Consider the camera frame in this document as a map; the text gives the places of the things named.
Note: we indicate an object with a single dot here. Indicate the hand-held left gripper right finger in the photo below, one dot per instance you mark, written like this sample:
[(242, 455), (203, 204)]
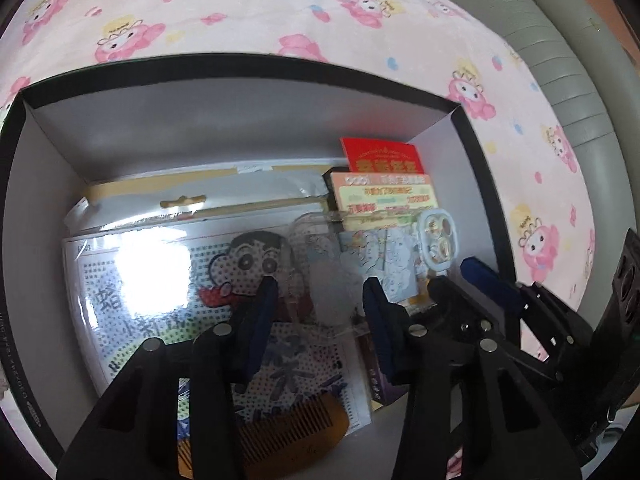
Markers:
[(372, 305)]

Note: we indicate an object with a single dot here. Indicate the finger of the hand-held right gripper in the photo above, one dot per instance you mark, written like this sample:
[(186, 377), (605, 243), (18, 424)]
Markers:
[(452, 305), (487, 277)]

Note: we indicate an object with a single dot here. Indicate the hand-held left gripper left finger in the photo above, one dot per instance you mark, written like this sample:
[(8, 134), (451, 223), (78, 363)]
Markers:
[(262, 310)]

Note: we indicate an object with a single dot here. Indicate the clear plastic bag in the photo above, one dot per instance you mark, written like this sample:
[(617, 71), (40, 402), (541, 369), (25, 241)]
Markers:
[(325, 280)]

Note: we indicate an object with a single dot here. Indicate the black cardboard box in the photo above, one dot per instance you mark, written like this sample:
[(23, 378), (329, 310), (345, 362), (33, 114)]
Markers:
[(200, 130)]

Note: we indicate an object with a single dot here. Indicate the yellow card packet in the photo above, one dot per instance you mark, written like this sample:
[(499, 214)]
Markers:
[(385, 200)]

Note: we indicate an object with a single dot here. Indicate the wooden comb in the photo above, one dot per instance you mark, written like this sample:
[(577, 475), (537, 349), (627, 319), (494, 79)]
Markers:
[(295, 415)]

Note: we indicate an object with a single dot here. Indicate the cartoon picture kit package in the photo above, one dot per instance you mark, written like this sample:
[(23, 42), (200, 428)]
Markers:
[(150, 320)]

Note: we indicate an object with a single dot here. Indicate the red envelope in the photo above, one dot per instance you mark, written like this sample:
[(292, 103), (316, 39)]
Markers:
[(380, 157)]

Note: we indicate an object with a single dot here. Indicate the grey padded headboard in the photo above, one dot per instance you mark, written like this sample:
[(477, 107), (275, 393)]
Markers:
[(560, 60)]

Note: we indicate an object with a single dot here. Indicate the pink printed blanket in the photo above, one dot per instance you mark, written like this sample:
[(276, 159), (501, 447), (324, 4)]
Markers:
[(250, 10)]

